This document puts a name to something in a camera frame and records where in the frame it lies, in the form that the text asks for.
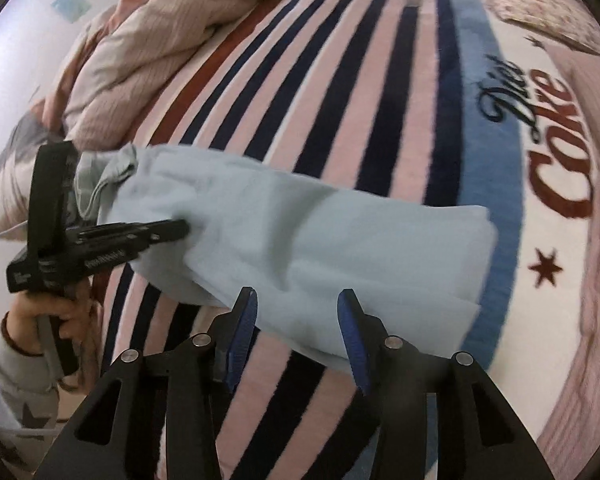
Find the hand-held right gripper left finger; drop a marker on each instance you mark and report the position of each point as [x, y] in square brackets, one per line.
[237, 340]

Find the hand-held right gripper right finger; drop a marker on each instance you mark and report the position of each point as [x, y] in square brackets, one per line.
[355, 340]

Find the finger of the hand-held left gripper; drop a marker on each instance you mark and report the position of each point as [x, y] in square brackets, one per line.
[150, 232]

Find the light blue pants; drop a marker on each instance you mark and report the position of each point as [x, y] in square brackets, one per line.
[300, 240]

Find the person's left forearm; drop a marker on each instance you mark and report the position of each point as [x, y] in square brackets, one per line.
[15, 395]

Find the person's left hand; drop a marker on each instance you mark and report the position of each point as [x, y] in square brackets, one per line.
[72, 317]

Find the pink and grey duvet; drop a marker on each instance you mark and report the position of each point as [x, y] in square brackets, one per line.
[145, 55]

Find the striped printed blanket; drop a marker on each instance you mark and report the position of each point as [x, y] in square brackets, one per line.
[380, 110]

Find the floral pillow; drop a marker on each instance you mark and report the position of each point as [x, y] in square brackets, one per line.
[535, 5]

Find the light blue wall poster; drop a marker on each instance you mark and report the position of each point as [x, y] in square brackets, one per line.
[71, 5]

